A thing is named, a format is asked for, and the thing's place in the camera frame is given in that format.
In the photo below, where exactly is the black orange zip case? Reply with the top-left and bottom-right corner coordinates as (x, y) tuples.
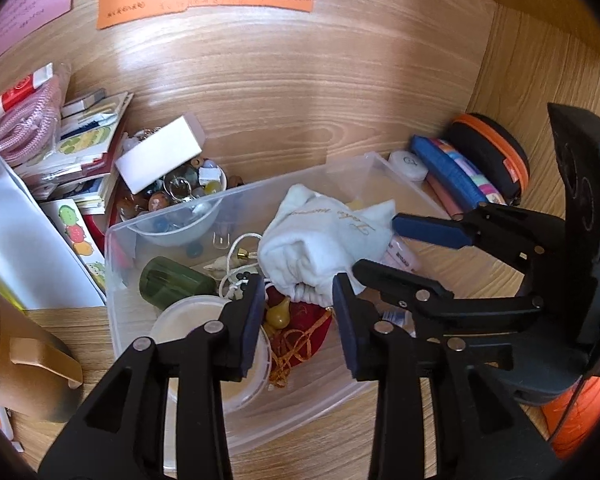
(447, 112), (531, 199)

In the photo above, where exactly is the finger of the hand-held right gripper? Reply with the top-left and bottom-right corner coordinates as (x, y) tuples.
(351, 258), (547, 347)
(391, 204), (569, 274)

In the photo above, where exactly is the red white tube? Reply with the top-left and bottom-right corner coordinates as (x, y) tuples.
(0, 62), (56, 127)

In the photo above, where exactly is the clear plastic bowl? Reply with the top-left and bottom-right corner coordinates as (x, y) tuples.
(117, 162), (229, 247)

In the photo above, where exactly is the yellow gourd pendant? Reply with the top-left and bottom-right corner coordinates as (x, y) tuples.
(264, 296), (293, 332)

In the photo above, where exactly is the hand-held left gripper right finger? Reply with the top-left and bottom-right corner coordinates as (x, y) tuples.
(331, 272), (551, 480)

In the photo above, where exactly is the pink paper note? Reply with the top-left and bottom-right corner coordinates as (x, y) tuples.
(0, 0), (77, 70)

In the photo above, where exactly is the white cardboard box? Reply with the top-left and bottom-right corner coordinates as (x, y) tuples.
(115, 115), (206, 195)

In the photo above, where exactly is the brown mug with lid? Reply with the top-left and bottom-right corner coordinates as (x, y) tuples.
(0, 275), (84, 424)

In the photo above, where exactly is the white round jar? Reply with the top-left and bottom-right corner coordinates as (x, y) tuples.
(149, 294), (274, 415)

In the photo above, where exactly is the blue striped pencil pouch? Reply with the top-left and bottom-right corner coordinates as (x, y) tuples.
(411, 135), (507, 211)

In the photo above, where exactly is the dark red book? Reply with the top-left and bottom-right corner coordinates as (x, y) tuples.
(72, 147), (123, 213)

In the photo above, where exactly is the white string with shell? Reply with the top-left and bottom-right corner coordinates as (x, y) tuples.
(205, 231), (267, 302)

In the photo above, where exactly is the white round case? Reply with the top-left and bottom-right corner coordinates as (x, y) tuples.
(387, 150), (429, 182)

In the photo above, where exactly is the white cloth pouch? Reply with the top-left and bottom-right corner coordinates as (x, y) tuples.
(257, 184), (397, 307)

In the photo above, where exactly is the stack of books and booklets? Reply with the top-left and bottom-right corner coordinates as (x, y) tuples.
(22, 91), (135, 173)

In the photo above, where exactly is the green glass bottle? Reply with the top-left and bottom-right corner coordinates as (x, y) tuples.
(139, 256), (218, 309)

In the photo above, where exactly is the bowl of beads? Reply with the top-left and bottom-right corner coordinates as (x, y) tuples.
(117, 157), (226, 221)

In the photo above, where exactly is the red velvet pouch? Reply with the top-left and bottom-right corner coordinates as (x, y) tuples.
(264, 301), (334, 389)

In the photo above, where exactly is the fruit sticker sheet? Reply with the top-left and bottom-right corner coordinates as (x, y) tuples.
(42, 199), (109, 294)

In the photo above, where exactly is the wooden desktop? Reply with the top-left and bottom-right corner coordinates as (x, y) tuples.
(0, 150), (573, 480)

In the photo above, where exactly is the clear plastic storage box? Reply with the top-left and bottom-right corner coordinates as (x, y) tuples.
(104, 152), (461, 463)

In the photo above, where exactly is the pink corded pouch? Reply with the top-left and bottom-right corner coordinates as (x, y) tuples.
(0, 72), (64, 167)

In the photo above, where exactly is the pink pencil case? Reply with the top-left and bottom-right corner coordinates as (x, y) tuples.
(425, 172), (475, 217)

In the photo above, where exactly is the small grey white box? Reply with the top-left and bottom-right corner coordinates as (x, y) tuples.
(60, 88), (107, 120)

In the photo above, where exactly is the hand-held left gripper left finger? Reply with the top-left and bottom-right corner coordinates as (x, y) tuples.
(37, 272), (267, 480)

